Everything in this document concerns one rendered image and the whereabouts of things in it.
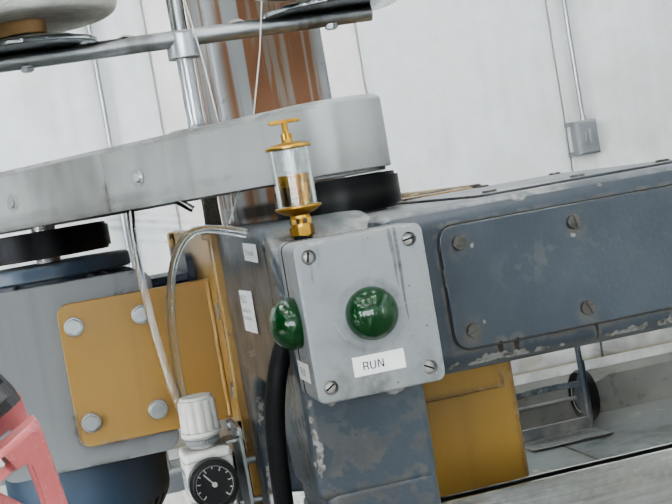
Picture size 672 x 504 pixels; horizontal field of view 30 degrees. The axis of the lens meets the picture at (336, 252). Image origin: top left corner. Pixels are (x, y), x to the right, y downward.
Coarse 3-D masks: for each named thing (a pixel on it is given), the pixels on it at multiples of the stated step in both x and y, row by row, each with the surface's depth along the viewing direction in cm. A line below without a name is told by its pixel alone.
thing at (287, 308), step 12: (288, 300) 70; (276, 312) 70; (288, 312) 69; (276, 324) 70; (288, 324) 69; (300, 324) 69; (276, 336) 70; (288, 336) 69; (300, 336) 69; (288, 348) 70; (300, 348) 70
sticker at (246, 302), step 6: (240, 294) 89; (246, 294) 86; (240, 300) 89; (246, 300) 87; (252, 300) 84; (246, 306) 87; (252, 306) 85; (246, 312) 88; (252, 312) 85; (246, 318) 88; (252, 318) 86; (246, 324) 89; (252, 324) 86; (246, 330) 89; (252, 330) 87
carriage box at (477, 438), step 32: (416, 192) 121; (192, 256) 118; (224, 352) 108; (512, 384) 108; (448, 416) 106; (480, 416) 107; (512, 416) 108; (448, 448) 106; (480, 448) 107; (512, 448) 108; (256, 480) 103; (448, 480) 106; (480, 480) 107
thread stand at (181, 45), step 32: (320, 0) 103; (352, 0) 104; (384, 0) 108; (64, 32) 101; (192, 32) 105; (224, 32) 106; (256, 32) 107; (0, 64) 102; (32, 64) 102; (192, 64) 106; (192, 96) 106
